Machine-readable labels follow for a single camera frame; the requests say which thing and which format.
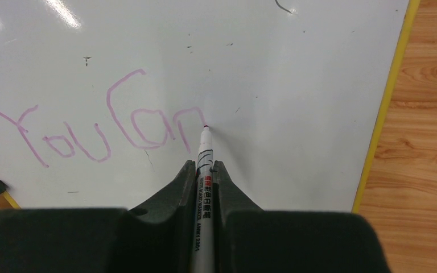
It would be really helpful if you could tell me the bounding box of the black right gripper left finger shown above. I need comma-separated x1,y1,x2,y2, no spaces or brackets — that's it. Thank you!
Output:
0,160,196,272

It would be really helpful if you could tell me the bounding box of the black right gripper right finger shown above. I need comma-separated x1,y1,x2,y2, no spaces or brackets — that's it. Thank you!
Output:
213,161,390,272

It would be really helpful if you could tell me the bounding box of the white purple whiteboard marker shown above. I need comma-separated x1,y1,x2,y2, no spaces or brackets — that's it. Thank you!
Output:
190,125,215,272

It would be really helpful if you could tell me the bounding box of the yellow-framed whiteboard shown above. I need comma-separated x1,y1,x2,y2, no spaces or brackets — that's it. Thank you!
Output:
0,1,413,212

